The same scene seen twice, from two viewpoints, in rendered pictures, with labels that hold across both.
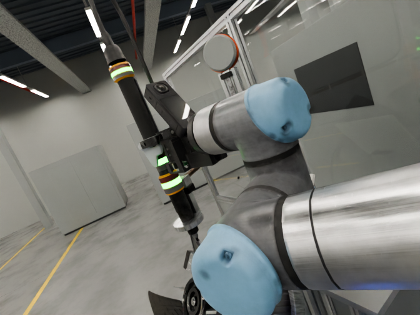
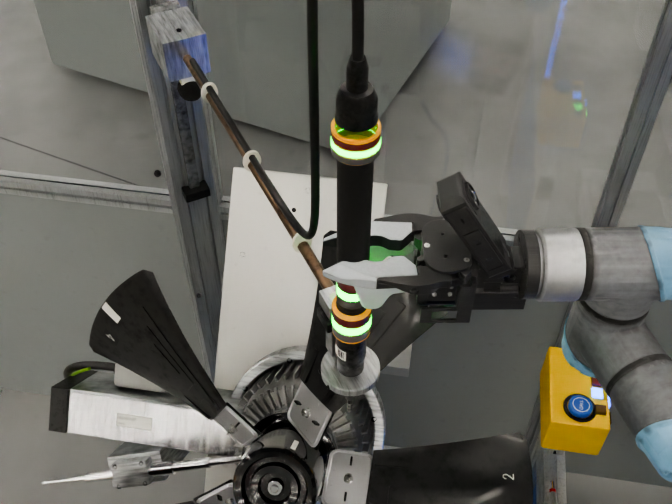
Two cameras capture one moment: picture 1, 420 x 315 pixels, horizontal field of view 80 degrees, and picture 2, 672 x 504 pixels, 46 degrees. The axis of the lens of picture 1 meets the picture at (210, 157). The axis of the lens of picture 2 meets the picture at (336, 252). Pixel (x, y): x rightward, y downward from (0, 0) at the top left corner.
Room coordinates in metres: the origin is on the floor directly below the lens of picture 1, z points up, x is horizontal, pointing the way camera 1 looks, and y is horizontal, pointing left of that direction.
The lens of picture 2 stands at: (0.22, 0.54, 2.24)
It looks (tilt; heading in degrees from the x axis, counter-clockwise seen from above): 47 degrees down; 308
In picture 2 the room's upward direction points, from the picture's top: straight up
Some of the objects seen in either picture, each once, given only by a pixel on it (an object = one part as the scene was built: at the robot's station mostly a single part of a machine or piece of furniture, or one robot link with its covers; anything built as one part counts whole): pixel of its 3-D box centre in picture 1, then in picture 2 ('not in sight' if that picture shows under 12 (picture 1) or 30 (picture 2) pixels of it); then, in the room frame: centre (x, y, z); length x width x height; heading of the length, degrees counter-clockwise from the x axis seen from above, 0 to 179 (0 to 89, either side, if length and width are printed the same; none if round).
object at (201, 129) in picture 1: (219, 128); (551, 262); (0.38, -0.03, 1.64); 0.08 x 0.05 x 0.08; 128
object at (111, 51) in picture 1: (152, 140); (353, 254); (0.54, 0.10, 1.66); 0.04 x 0.04 x 0.46
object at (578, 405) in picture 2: not in sight; (580, 406); (0.34, -0.29, 1.08); 0.04 x 0.04 x 0.02
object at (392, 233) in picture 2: not in sight; (368, 249); (0.54, 0.07, 1.63); 0.09 x 0.03 x 0.06; 30
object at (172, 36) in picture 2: not in sight; (177, 42); (1.10, -0.18, 1.54); 0.10 x 0.07 x 0.08; 153
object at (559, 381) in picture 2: not in sight; (572, 401); (0.36, -0.33, 1.02); 0.16 x 0.10 x 0.11; 118
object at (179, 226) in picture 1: (183, 202); (346, 340); (0.55, 0.09, 1.50); 0.09 x 0.07 x 0.10; 153
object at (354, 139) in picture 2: (122, 73); (355, 139); (0.54, 0.10, 1.80); 0.04 x 0.04 x 0.03
